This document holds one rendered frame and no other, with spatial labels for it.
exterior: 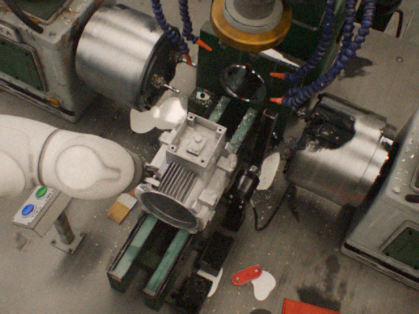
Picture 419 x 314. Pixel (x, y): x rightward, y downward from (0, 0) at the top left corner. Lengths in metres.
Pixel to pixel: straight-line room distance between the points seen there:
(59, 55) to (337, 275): 0.94
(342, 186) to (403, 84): 0.71
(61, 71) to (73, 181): 0.71
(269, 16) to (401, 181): 0.47
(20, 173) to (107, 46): 0.59
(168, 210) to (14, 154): 0.57
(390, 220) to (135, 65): 0.72
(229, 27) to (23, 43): 0.58
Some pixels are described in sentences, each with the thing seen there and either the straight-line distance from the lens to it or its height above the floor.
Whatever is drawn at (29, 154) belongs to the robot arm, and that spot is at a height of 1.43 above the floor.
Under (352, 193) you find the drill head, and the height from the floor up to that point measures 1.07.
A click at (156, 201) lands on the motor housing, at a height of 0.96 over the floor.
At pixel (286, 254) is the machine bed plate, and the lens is 1.52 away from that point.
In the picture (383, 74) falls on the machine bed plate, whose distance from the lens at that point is 1.94.
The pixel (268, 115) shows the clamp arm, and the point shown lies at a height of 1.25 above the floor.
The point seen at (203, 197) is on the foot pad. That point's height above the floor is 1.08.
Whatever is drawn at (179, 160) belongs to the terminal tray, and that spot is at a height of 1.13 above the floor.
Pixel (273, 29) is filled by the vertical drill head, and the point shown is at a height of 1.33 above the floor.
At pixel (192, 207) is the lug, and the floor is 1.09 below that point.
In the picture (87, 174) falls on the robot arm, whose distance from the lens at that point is 0.83.
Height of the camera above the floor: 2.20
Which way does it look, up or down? 60 degrees down
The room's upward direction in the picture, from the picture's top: 8 degrees clockwise
